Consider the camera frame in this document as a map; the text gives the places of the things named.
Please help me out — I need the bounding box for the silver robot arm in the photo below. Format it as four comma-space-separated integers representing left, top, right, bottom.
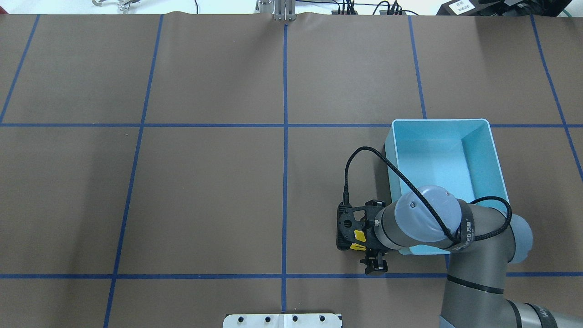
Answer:
337, 185, 582, 328

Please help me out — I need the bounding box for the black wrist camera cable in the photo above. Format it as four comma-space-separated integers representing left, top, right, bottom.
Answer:
342, 146, 513, 242

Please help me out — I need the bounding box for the yellow beetle toy car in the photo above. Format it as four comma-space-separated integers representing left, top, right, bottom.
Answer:
349, 229, 367, 251

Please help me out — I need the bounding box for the light blue plastic bin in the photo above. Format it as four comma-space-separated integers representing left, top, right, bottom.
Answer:
374, 119, 515, 265

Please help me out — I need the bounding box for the aluminium frame post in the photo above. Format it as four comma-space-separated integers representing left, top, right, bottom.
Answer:
255, 0, 297, 21

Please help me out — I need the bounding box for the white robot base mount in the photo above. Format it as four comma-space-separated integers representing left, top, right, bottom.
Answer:
222, 313, 343, 328

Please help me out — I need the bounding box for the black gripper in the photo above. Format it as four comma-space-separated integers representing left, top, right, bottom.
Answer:
337, 200, 388, 275

